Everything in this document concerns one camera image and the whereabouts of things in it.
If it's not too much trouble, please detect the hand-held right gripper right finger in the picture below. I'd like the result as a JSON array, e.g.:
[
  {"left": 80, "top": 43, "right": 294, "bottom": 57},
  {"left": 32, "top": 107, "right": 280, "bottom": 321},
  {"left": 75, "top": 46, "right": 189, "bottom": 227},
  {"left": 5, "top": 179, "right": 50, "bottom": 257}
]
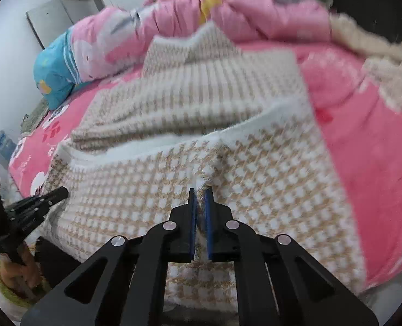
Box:
[{"left": 204, "top": 188, "right": 380, "bottom": 326}]

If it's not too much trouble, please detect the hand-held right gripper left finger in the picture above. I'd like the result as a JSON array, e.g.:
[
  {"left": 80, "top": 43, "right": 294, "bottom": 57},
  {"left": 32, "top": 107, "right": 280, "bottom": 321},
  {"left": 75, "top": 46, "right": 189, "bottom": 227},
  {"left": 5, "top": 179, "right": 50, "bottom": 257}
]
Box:
[{"left": 20, "top": 188, "right": 199, "bottom": 326}]

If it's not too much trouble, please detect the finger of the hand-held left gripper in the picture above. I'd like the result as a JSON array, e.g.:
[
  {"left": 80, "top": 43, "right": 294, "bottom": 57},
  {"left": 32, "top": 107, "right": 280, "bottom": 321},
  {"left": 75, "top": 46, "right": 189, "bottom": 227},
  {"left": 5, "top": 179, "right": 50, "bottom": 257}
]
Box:
[{"left": 4, "top": 186, "right": 70, "bottom": 236}]

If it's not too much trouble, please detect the beige houndstooth coat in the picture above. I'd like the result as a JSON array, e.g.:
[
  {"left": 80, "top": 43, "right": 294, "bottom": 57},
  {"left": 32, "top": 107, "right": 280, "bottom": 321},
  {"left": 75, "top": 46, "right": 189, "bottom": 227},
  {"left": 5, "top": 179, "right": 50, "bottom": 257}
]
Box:
[{"left": 39, "top": 20, "right": 368, "bottom": 313}]

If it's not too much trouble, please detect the grey green patterned mat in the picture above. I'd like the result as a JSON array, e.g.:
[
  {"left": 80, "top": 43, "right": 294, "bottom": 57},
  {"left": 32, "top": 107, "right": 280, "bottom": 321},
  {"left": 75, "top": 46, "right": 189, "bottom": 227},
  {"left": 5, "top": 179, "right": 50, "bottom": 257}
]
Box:
[{"left": 20, "top": 98, "right": 52, "bottom": 134}]

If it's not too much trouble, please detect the fluffy green orange mat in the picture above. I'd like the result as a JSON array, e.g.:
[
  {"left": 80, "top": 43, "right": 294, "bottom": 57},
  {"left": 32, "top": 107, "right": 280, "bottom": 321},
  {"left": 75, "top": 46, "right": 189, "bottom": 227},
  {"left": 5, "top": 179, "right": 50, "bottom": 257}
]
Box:
[{"left": 0, "top": 241, "right": 54, "bottom": 308}]

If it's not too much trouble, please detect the pink floral blanket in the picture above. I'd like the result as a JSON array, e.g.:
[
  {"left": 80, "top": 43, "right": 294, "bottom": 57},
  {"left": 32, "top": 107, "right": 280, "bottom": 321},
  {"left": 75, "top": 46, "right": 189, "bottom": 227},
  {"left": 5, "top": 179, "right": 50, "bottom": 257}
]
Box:
[{"left": 9, "top": 41, "right": 402, "bottom": 291}]

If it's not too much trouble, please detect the white wardrobe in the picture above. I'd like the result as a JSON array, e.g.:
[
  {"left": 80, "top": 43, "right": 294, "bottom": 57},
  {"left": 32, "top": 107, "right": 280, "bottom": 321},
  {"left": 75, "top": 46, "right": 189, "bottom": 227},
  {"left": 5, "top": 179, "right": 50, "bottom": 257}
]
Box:
[{"left": 26, "top": 0, "right": 174, "bottom": 50}]

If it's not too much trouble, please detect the pink rabbit print quilt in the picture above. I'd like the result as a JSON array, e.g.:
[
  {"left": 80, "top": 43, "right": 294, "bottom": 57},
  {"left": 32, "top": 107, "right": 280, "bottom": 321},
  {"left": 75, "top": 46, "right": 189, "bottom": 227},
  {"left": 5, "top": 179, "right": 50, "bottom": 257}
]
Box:
[{"left": 34, "top": 0, "right": 334, "bottom": 110}]

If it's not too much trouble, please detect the cream knit garment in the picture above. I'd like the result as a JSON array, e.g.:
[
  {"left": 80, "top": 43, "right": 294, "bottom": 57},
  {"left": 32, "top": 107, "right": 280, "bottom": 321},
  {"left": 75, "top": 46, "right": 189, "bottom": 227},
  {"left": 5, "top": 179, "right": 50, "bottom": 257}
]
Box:
[{"left": 328, "top": 14, "right": 402, "bottom": 118}]

